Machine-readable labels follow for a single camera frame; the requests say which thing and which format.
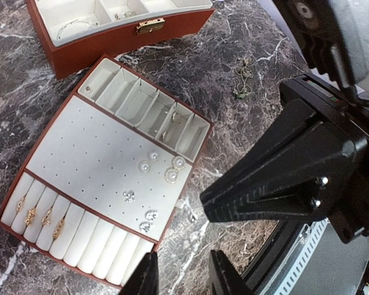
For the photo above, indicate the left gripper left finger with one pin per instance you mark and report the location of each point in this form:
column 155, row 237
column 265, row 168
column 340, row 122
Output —
column 145, row 278

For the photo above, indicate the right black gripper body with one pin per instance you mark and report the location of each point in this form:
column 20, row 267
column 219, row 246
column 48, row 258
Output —
column 332, row 153

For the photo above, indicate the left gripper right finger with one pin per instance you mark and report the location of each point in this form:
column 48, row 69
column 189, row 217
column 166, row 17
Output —
column 224, row 279

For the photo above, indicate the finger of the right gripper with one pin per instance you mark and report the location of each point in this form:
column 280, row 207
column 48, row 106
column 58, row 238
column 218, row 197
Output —
column 276, row 179

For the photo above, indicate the small silver earring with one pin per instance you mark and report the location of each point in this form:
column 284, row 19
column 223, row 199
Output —
column 129, row 196

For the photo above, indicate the red jewelry tray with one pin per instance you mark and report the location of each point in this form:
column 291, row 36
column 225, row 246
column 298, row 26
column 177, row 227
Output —
column 67, row 199

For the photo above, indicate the red jewelry box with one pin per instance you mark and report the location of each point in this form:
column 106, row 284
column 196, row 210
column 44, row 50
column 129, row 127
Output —
column 124, row 26

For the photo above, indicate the crystal stud earring lower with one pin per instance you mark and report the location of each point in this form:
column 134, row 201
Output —
column 145, row 227

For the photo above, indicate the crystal stud earring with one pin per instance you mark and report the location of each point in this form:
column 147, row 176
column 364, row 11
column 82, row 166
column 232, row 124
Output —
column 151, row 215
column 145, row 227

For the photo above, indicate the crystal stud earring upper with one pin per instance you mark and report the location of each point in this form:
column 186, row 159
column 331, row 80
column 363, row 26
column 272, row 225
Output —
column 151, row 215

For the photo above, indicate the pearl earring framed right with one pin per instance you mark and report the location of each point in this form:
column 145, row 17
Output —
column 171, row 175

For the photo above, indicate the pearl earring framed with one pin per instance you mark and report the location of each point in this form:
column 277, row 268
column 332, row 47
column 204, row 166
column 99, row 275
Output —
column 178, row 163
column 171, row 175

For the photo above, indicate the pearl earring framed left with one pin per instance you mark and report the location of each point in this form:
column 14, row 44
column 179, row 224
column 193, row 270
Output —
column 178, row 163

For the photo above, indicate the pearl earring single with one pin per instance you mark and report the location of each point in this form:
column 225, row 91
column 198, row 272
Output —
column 144, row 166

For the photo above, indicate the silver bangle lower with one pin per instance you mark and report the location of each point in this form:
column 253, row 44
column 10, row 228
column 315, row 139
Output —
column 76, row 26

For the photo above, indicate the white slotted cable duct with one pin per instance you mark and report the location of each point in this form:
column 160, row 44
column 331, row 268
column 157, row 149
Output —
column 298, row 258

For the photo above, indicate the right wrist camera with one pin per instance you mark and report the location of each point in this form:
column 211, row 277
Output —
column 334, row 39

